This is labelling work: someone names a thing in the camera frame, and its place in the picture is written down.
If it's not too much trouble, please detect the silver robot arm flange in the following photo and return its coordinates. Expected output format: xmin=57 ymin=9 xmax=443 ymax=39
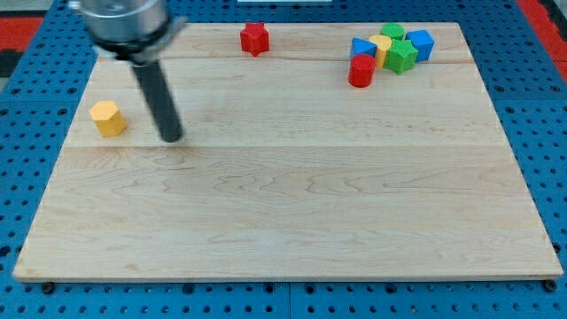
xmin=68 ymin=0 xmax=187 ymax=66

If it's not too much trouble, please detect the light wooden board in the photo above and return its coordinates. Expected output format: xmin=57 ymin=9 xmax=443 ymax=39
xmin=13 ymin=23 xmax=563 ymax=283

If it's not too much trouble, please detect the red cylinder block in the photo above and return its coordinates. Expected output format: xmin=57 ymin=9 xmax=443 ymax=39
xmin=347 ymin=54 xmax=376 ymax=88

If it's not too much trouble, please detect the red star block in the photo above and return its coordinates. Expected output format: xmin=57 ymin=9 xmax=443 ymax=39
xmin=240 ymin=22 xmax=270 ymax=57

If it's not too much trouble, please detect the blue triangle block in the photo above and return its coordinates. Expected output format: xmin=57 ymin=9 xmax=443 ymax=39
xmin=349 ymin=37 xmax=377 ymax=58

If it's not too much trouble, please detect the yellow heart block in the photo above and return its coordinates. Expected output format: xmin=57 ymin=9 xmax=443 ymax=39
xmin=369 ymin=35 xmax=392 ymax=67

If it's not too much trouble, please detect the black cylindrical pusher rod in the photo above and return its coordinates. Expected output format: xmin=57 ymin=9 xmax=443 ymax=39
xmin=132 ymin=60 xmax=183 ymax=143

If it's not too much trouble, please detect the green star block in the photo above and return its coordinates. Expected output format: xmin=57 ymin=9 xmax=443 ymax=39
xmin=383 ymin=39 xmax=418 ymax=74

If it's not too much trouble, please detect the green cylinder block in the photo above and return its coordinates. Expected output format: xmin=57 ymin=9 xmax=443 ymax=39
xmin=380 ymin=22 xmax=406 ymax=41

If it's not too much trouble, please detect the yellow hexagon block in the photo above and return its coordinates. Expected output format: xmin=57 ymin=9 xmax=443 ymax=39
xmin=89 ymin=100 xmax=127 ymax=137

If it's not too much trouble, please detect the blue cube block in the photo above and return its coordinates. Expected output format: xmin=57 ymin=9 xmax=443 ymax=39
xmin=406 ymin=29 xmax=435 ymax=62

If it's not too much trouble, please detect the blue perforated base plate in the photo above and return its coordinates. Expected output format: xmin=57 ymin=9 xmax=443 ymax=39
xmin=1 ymin=0 xmax=566 ymax=318

